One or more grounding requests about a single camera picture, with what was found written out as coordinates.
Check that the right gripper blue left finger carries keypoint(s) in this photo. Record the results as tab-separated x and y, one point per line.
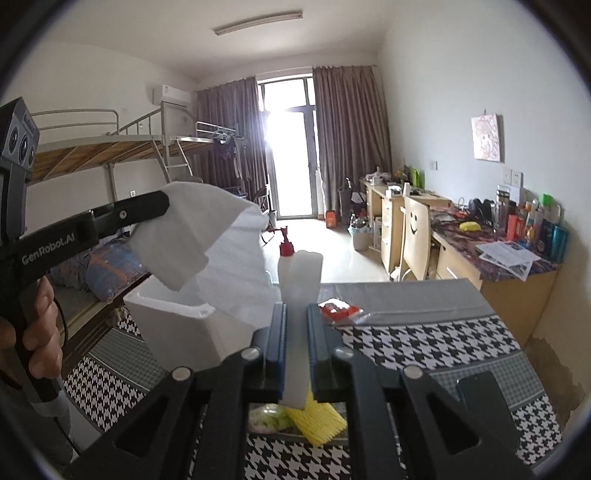
193	425

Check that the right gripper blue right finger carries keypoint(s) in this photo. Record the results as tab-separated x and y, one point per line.
402	424

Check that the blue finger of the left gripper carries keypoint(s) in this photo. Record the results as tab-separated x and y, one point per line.
130	211

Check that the yellow foam fruit net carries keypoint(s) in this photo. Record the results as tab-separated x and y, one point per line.
319	423

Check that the white foam sheet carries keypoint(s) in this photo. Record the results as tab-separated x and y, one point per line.
209	239

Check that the person's left hand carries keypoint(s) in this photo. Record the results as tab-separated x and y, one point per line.
42	337

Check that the blue plaid bedding bundle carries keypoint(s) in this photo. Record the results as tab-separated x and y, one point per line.
106	270

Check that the metal bunk bed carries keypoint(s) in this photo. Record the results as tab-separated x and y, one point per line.
87	157

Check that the white styrofoam box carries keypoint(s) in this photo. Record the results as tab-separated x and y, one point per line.
180	329

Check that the houndstooth table cloth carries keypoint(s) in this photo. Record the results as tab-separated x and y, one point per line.
446	328

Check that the white air conditioner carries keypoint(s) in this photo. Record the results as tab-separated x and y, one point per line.
168	94

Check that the red snack packet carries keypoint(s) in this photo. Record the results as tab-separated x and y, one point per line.
338	311

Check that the left brown curtain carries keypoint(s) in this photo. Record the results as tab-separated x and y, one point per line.
229	115

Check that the brown curtain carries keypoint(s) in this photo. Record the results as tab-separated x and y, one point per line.
229	115
352	123

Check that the white red spray bottle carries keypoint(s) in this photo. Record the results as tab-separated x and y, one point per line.
283	266

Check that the wooden smiley chair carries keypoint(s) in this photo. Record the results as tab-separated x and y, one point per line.
416	248

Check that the wooden desk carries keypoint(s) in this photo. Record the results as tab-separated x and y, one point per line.
520	304

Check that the glass balcony door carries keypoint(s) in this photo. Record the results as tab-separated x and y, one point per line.
288	108

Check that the papers on desk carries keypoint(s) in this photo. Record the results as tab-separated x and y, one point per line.
510	256

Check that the yellow object on desk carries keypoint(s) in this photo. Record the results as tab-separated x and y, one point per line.
470	226

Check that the teal bottle on desk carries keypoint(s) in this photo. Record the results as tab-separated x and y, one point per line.
559	241

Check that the ceiling light tube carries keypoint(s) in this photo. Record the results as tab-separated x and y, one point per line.
258	21

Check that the right brown curtain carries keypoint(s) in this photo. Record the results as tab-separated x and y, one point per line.
352	123

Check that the cartoon wall picture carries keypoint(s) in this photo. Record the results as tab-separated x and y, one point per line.
487	138

